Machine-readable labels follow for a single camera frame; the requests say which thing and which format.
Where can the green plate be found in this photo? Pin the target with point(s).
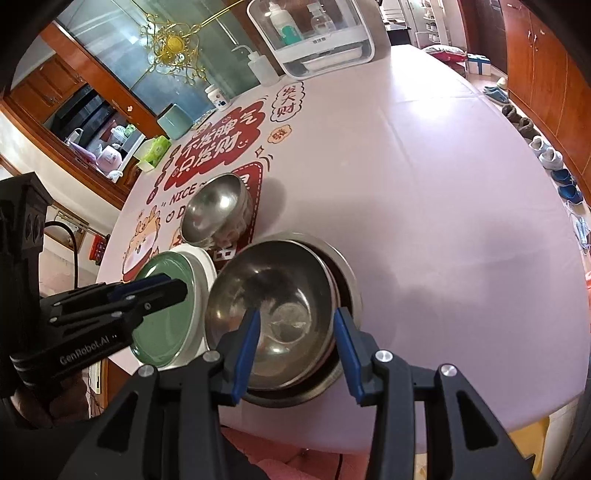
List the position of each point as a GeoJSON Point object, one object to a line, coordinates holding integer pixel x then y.
{"type": "Point", "coordinates": [161, 332]}

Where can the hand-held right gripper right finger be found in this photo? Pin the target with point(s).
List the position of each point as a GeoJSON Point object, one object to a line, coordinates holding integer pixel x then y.
{"type": "Point", "coordinates": [348, 357]}

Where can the green canister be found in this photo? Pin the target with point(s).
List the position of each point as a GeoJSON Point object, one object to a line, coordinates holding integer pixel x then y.
{"type": "Point", "coordinates": [174, 121]}

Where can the wooden picture frame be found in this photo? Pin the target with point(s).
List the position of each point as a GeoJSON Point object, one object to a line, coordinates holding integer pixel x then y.
{"type": "Point", "coordinates": [69, 226]}

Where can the green tissue pack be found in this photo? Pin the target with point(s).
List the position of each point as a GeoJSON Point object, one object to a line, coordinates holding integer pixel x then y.
{"type": "Point", "coordinates": [154, 152]}

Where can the wooden wardrobe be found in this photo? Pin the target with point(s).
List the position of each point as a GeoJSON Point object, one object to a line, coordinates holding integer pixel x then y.
{"type": "Point", "coordinates": [549, 69]}

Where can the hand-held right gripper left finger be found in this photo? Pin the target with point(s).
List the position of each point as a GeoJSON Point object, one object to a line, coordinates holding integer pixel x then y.
{"type": "Point", "coordinates": [244, 357]}

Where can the pink kitchen appliance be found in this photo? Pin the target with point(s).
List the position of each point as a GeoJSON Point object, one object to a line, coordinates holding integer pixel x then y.
{"type": "Point", "coordinates": [108, 158]}

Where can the wide steel bowl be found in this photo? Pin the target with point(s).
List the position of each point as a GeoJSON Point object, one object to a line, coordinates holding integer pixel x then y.
{"type": "Point", "coordinates": [348, 295]}

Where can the white pill bottle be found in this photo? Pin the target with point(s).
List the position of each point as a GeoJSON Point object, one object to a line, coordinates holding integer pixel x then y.
{"type": "Point", "coordinates": [217, 98]}

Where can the blue white gift box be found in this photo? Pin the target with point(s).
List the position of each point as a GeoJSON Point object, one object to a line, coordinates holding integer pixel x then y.
{"type": "Point", "coordinates": [479, 64]}

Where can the row of shoes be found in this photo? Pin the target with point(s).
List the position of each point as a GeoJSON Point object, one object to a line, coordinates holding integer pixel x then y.
{"type": "Point", "coordinates": [545, 157]}

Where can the gold door ornament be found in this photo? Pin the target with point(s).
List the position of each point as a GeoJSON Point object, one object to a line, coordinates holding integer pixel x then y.
{"type": "Point", "coordinates": [173, 46]}

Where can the person's left hand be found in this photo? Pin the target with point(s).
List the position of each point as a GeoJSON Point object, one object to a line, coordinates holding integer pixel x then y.
{"type": "Point", "coordinates": [55, 399]}

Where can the red grey cushion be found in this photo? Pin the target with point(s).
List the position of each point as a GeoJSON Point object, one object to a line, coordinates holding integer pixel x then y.
{"type": "Point", "coordinates": [443, 53]}

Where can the steel bowl pink exterior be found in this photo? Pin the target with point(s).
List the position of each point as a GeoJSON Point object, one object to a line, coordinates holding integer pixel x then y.
{"type": "Point", "coordinates": [214, 207]}
{"type": "Point", "coordinates": [277, 286]}

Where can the plastic squeeze bottle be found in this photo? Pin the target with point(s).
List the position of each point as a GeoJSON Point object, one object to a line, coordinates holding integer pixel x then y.
{"type": "Point", "coordinates": [261, 69]}

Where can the frosted glass door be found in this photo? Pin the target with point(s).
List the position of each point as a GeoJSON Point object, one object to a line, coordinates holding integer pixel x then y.
{"type": "Point", "coordinates": [115, 60]}

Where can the white bottle green label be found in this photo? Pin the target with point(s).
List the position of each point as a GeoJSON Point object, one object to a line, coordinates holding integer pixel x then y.
{"type": "Point", "coordinates": [285, 25]}

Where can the wooden wall cabinet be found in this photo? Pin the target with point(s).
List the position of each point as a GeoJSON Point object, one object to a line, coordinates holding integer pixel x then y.
{"type": "Point", "coordinates": [37, 92]}

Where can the red box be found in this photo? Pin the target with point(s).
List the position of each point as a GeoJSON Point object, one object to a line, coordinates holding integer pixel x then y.
{"type": "Point", "coordinates": [98, 249]}

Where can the clear bottle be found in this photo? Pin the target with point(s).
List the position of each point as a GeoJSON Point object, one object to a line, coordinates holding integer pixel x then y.
{"type": "Point", "coordinates": [321, 18]}

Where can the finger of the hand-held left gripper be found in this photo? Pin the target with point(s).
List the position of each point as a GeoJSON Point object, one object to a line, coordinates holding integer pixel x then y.
{"type": "Point", "coordinates": [134, 286]}
{"type": "Point", "coordinates": [152, 302]}

